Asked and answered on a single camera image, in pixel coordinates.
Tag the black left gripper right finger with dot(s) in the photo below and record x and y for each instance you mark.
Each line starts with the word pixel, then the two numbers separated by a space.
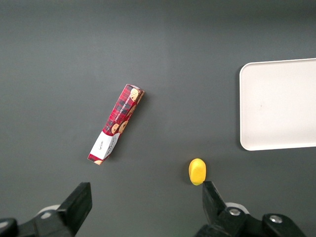
pixel 214 207

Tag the yellow lemon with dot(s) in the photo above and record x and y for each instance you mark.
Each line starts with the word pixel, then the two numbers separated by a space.
pixel 197 171

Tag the cream rectangular plastic tray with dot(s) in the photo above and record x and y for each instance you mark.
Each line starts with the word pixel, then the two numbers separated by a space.
pixel 279 103

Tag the red tartan cookie box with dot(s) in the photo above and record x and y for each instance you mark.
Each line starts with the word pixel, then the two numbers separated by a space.
pixel 118 116

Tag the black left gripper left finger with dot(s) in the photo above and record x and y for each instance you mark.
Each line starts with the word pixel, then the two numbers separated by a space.
pixel 74 205

